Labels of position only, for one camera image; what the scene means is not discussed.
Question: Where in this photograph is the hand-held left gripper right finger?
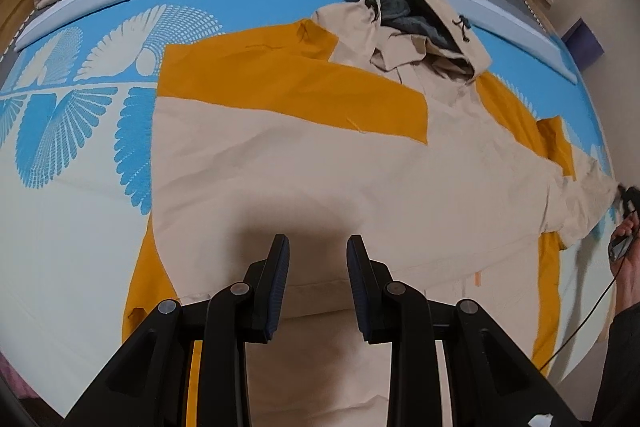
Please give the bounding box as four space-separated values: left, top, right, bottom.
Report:
346 234 582 427

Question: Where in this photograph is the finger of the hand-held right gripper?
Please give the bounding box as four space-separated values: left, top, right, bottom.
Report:
616 184 640 214

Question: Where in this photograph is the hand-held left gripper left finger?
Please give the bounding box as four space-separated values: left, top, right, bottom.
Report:
62 233 291 427

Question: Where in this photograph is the beige and orange hooded jacket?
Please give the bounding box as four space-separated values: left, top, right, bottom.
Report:
121 0 621 427

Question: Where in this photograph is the person's right forearm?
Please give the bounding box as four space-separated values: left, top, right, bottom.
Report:
591 259 640 427

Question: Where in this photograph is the person's right hand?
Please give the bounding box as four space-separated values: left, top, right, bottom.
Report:
612 211 640 269

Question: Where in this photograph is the purple square cushion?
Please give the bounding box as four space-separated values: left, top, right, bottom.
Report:
562 19 607 70

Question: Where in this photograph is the blue white leaf-print bed sheet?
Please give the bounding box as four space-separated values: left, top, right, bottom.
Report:
0 0 617 420

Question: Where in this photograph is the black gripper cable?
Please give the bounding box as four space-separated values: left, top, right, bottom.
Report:
539 257 626 374

